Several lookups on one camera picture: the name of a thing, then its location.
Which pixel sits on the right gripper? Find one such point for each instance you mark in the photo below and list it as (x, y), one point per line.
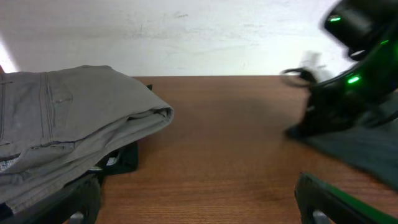
(338, 106)

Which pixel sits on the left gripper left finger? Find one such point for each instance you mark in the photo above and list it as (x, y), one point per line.
(78, 202)

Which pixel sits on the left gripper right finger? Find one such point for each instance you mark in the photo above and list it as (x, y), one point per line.
(320, 202)

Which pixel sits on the black Nike t-shirt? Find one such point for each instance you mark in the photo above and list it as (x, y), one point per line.
(373, 150)

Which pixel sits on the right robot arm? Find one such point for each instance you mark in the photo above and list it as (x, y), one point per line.
(369, 30)

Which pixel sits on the folded black garment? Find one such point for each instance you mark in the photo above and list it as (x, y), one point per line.
(126, 158)

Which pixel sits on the folded grey trousers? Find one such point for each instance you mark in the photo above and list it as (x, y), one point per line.
(57, 125)

